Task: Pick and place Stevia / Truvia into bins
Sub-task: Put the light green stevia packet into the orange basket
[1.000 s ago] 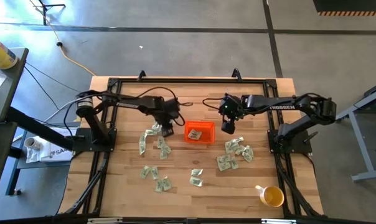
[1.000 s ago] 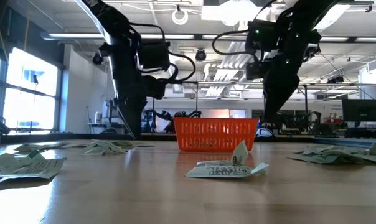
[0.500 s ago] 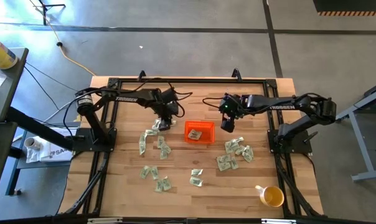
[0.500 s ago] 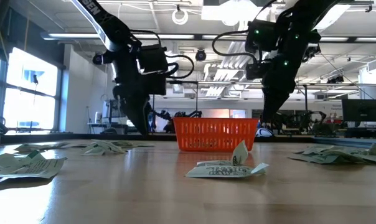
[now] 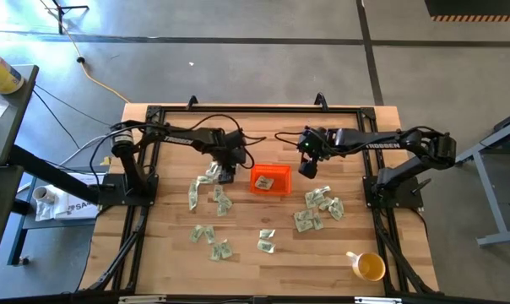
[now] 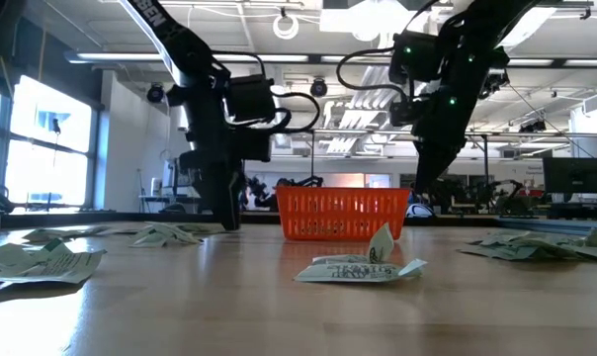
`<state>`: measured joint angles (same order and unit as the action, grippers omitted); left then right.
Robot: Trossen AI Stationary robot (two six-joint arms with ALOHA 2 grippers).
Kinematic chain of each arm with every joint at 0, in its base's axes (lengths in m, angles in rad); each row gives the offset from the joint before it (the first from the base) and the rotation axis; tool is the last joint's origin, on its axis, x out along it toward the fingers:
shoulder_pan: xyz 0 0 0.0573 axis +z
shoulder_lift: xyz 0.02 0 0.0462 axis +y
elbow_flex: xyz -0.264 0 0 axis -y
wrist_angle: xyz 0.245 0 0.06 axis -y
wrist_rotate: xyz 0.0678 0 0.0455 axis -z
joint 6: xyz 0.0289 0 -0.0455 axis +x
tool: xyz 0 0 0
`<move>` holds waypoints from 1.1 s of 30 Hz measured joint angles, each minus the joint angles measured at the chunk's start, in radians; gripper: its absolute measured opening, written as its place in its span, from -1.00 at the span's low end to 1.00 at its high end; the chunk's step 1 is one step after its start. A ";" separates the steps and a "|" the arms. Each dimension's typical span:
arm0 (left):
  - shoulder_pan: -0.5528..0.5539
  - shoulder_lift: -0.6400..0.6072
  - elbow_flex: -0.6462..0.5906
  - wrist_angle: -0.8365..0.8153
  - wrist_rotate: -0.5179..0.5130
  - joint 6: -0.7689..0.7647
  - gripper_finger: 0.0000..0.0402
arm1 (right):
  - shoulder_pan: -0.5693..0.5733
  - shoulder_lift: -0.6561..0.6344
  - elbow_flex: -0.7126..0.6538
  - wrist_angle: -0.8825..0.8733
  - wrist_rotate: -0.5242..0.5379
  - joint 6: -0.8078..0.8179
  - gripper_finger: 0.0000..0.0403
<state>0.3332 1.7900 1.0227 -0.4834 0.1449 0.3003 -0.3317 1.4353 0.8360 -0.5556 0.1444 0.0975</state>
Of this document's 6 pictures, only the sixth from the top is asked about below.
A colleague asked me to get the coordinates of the black aluminium table frame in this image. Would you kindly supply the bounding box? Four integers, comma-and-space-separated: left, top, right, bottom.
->
0, 210, 597, 237

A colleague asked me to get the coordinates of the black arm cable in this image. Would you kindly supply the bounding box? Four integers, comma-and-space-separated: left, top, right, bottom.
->
212, 48, 322, 135
335, 45, 411, 103

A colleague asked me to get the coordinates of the black computer monitor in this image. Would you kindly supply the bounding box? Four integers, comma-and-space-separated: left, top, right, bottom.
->
542, 156, 597, 196

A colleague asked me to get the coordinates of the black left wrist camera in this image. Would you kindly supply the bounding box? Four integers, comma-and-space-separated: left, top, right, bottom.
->
232, 127, 274, 163

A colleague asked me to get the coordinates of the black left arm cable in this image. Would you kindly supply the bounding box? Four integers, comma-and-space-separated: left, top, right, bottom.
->
212, 48, 322, 135

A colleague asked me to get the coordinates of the black workstation frame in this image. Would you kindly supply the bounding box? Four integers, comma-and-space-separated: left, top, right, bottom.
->
271, 127, 532, 192

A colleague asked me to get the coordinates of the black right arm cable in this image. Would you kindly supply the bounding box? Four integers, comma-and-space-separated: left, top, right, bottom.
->
335, 45, 411, 103

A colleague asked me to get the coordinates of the large bright window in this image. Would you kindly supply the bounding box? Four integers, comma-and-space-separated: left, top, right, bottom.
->
0, 73, 95, 210

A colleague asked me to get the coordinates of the white dome object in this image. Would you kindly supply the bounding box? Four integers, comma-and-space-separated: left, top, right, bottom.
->
405, 202, 436, 220

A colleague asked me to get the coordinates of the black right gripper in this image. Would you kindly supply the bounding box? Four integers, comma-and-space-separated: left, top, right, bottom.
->
411, 83, 470, 196

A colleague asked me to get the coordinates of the bright ceiling light panel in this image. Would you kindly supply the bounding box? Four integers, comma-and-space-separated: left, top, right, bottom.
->
320, 0, 413, 42

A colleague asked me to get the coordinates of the orange plastic basket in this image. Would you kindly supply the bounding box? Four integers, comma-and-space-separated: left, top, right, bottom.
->
274, 185, 411, 242

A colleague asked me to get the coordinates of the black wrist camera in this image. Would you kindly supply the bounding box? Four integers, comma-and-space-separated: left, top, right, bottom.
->
232, 127, 274, 163
389, 100, 428, 129

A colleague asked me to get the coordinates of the black ceiling camera rig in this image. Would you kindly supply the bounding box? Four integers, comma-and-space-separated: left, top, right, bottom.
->
519, 119, 548, 134
478, 68, 511, 100

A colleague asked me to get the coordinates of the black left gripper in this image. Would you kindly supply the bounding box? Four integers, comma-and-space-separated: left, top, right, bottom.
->
179, 117, 247, 232

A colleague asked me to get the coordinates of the white cable coil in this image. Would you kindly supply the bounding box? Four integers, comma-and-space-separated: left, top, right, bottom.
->
272, 13, 300, 41

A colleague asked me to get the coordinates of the long ceiling light strip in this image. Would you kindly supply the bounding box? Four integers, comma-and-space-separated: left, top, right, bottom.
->
64, 50, 309, 64
322, 54, 597, 68

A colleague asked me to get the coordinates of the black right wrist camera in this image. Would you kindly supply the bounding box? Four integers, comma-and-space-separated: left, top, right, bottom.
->
389, 100, 428, 129

